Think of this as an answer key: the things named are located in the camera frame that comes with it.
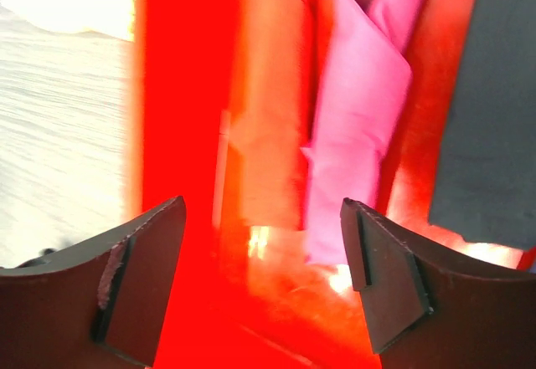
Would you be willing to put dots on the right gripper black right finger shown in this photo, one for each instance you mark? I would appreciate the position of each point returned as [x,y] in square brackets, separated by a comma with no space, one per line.
[429,307]

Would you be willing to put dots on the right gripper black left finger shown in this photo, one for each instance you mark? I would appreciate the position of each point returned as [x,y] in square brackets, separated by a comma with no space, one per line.
[100,303]

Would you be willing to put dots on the pink paper napkin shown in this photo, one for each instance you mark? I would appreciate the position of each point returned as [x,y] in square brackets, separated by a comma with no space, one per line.
[362,91]

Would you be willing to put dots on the black rolled napkin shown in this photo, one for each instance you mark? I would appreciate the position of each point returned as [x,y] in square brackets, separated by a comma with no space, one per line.
[485,180]

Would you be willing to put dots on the red rolled napkin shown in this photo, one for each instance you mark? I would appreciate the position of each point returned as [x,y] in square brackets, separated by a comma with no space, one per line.
[273,89]

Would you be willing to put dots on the red plastic bin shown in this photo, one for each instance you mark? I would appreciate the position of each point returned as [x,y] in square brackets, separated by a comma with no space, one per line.
[246,296]

